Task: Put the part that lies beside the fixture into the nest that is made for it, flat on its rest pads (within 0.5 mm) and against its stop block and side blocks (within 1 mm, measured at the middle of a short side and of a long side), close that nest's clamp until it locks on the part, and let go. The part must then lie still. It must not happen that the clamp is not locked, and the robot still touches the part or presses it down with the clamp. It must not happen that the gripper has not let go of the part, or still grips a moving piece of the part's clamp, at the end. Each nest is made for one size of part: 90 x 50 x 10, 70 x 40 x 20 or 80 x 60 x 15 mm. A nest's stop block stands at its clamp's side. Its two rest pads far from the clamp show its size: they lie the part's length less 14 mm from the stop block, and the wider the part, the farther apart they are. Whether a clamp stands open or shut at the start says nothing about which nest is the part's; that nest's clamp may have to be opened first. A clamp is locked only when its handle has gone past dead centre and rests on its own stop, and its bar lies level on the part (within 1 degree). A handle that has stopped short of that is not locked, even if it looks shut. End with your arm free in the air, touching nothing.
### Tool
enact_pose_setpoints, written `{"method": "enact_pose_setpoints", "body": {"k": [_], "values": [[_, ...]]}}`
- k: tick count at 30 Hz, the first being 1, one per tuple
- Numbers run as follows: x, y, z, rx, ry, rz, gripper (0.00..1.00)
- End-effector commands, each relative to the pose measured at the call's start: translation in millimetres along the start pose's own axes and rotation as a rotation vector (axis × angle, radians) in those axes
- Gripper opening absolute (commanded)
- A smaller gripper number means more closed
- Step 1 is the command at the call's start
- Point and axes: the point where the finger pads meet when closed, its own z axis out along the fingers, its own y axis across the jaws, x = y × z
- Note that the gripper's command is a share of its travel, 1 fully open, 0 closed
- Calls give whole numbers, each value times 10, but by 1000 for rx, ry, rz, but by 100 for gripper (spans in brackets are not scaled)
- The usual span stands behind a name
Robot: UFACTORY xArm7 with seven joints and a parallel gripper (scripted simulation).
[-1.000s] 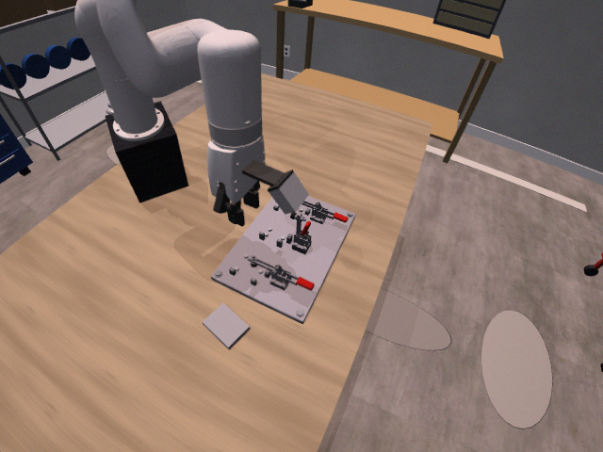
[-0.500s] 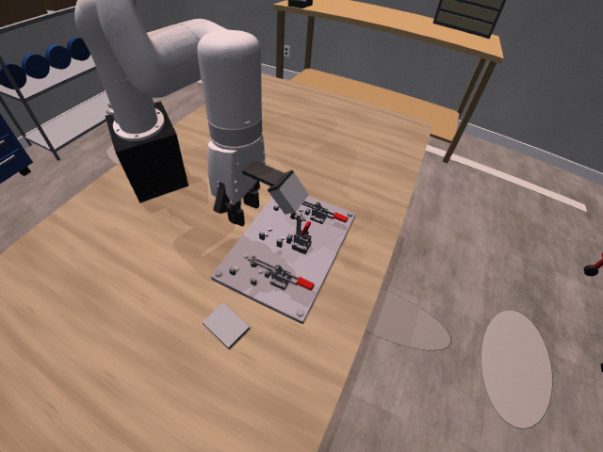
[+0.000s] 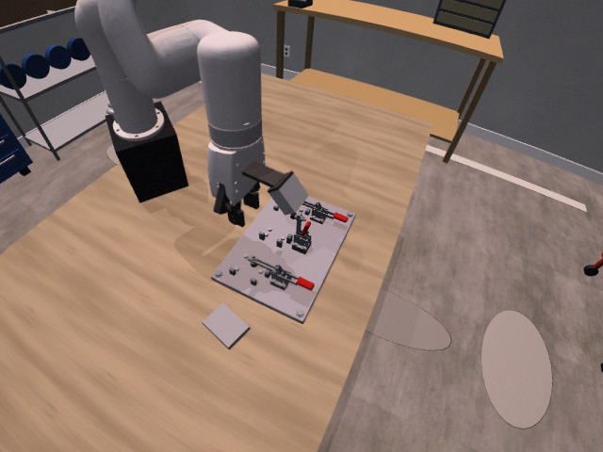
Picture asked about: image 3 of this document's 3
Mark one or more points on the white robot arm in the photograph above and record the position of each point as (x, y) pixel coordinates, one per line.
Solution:
(165, 62)

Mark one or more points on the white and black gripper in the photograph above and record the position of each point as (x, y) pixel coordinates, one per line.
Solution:
(225, 166)

